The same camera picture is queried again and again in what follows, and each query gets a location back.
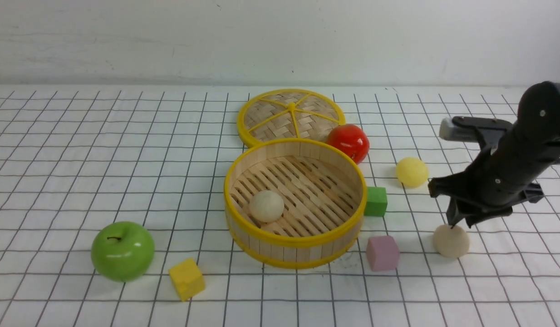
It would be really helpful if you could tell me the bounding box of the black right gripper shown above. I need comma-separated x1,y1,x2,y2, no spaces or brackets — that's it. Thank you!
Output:
428,128,560,228

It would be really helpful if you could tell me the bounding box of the beige bun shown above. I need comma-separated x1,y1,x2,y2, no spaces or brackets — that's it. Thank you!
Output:
432,225,470,259
248,190,285,223

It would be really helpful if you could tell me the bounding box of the beige bun front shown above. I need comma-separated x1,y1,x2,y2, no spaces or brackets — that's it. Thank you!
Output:
248,190,285,223

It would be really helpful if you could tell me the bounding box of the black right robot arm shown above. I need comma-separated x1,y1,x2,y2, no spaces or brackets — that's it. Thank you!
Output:
428,81,560,227

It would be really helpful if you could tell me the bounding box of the bamboo steamer tray yellow rim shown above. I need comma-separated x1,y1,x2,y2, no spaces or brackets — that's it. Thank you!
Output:
223,138,368,269

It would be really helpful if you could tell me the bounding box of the woven bamboo steamer lid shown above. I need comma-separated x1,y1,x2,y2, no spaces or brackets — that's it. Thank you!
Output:
236,89,346,148

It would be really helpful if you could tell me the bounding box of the yellow round bun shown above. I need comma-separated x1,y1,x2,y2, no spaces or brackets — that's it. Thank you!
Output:
395,157,429,188

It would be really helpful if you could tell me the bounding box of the green foam cube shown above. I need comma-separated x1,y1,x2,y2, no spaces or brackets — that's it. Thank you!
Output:
364,187,388,218

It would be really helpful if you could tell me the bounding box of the pink foam cube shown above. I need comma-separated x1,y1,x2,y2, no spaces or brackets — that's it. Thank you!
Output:
365,235,400,272

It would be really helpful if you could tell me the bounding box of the red tomato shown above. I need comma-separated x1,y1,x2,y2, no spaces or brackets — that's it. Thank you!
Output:
325,124,370,165

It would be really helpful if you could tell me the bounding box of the yellow foam cube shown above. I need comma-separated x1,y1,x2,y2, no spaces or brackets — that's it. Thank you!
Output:
168,258,206,302

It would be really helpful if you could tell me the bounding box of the green apple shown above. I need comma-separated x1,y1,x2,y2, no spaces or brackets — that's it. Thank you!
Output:
90,221,155,283

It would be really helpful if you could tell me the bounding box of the white grid tablecloth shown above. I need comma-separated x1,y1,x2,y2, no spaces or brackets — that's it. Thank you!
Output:
0,85,560,327

